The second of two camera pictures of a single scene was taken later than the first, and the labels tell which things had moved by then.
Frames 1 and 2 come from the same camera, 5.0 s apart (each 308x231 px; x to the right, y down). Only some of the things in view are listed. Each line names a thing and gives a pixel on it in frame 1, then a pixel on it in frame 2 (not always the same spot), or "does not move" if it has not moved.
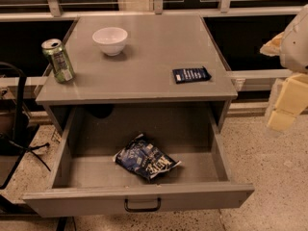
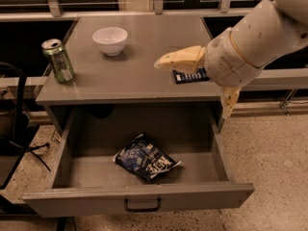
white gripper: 296,47 -> 228,61
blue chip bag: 142,157 does not move
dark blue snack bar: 186,75 does not move
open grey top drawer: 87,180 does not move
